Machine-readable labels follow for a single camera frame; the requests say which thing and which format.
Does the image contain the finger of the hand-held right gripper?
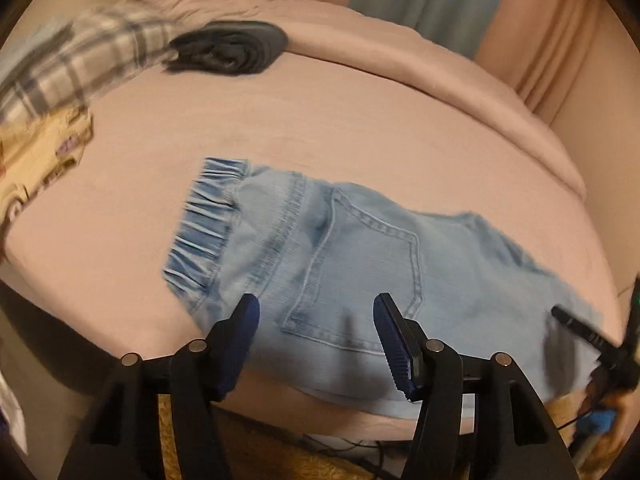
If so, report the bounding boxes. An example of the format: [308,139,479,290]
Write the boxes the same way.
[551,306,626,357]

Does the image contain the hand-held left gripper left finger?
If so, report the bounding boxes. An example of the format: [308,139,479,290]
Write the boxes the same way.
[57,293,261,480]

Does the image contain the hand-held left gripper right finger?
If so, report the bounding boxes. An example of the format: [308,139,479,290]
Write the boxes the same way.
[372,292,581,480]

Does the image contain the light blue denim pants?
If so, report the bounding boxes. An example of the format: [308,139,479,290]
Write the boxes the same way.
[162,157,608,418]

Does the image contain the person's right hand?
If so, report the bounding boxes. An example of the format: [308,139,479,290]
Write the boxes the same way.
[582,382,633,441]

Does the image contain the blue fuzzy cloth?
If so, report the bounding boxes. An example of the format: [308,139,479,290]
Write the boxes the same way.
[580,410,615,438]

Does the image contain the pink bed sheet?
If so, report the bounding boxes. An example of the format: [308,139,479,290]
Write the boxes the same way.
[0,42,621,436]

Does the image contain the yellow printed cloth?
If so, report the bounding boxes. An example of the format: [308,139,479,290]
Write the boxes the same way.
[0,105,96,241]

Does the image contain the dark grey folded cloth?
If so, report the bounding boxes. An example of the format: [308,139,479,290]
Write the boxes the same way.
[164,20,290,77]

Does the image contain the pink duvet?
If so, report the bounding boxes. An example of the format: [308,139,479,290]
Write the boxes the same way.
[132,0,588,202]

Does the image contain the plaid grey white cloth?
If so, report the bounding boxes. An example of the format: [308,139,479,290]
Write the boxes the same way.
[0,2,183,128]

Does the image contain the black cable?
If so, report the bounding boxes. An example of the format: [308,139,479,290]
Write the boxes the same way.
[300,434,416,480]

